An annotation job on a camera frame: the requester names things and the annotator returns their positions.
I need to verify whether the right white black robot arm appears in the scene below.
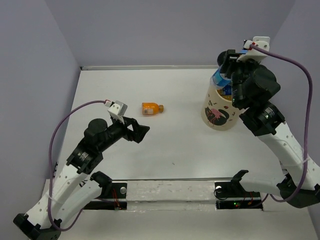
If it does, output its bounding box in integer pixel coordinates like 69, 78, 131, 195
217, 49, 320, 209

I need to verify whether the orange juice bottle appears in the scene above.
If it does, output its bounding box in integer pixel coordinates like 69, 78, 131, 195
141, 102, 164, 116

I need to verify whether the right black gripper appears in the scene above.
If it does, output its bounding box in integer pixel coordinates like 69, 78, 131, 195
219, 48, 260, 108

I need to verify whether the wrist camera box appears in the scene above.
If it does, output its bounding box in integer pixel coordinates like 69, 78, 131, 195
236, 36, 271, 63
107, 100, 128, 125

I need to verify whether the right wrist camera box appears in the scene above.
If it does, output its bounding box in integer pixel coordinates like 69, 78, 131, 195
236, 36, 271, 63

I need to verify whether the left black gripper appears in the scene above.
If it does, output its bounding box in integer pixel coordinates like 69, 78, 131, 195
98, 114, 150, 152

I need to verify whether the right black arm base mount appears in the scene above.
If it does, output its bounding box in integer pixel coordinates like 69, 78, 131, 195
213, 181, 263, 210

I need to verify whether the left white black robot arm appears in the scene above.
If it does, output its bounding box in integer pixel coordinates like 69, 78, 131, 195
13, 117, 150, 240

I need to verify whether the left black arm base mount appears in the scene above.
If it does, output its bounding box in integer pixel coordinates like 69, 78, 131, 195
83, 181, 128, 211

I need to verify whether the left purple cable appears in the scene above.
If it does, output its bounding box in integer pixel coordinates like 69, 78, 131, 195
47, 99, 112, 232

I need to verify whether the cream bin with black ears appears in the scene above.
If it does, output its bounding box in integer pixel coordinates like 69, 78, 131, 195
200, 78, 244, 131

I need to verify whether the purple cable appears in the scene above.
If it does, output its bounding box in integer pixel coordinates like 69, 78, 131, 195
47, 99, 112, 232
252, 43, 314, 203

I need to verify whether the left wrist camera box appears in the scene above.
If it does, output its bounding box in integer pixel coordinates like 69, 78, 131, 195
107, 100, 128, 125

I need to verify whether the upright-lying blue label water bottle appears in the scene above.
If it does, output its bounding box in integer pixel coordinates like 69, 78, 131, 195
210, 51, 240, 90

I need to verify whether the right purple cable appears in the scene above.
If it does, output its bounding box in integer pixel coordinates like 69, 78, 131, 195
252, 43, 314, 203

